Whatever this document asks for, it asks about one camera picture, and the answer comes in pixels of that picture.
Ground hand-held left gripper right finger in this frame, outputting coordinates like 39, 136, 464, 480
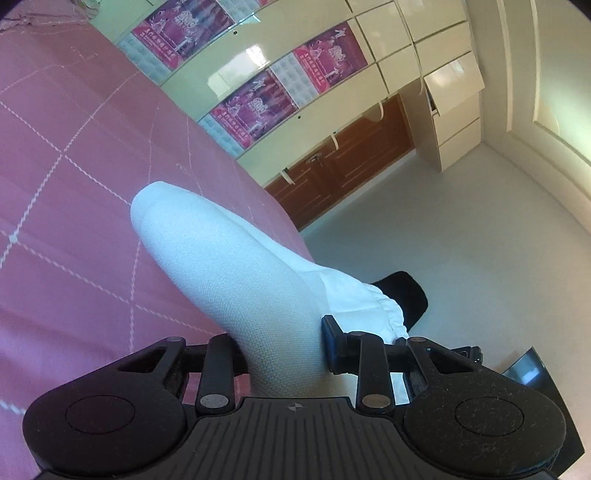
321, 315, 483, 409

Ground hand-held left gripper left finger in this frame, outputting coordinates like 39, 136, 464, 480
115, 335, 250, 414

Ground white pants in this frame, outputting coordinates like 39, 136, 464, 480
130, 181, 409, 398

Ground person's black socked foot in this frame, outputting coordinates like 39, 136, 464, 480
369, 271, 429, 330

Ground brown wooden cabinet doors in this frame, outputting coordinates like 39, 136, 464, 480
264, 95, 416, 232

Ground pink quilted bedsheet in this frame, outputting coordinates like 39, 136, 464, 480
0, 9, 319, 462

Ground dark glossy object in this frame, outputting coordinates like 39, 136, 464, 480
501, 346, 580, 467

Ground cream drawer unit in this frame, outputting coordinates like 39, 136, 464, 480
399, 46, 485, 172

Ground cream glossy wardrobe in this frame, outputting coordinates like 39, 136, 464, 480
88, 0, 476, 188

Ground pink striped cloth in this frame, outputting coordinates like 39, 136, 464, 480
0, 10, 88, 31

